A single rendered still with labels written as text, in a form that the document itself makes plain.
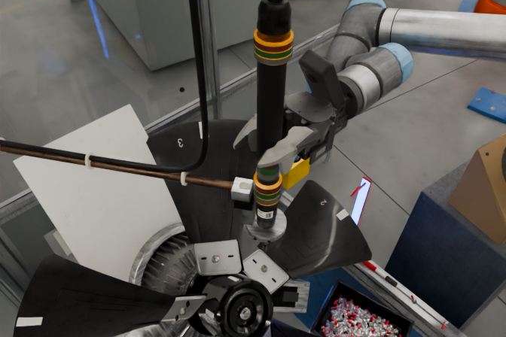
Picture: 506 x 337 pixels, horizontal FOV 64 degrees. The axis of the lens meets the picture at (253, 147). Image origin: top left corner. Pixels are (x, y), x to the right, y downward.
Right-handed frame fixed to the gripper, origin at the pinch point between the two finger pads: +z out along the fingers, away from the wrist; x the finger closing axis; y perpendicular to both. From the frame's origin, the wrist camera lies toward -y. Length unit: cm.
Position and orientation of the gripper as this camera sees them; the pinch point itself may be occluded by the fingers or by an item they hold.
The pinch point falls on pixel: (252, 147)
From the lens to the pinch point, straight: 53.6
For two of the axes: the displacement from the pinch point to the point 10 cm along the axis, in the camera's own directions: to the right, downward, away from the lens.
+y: 0.0, 7.0, 7.1
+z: -7.3, 4.8, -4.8
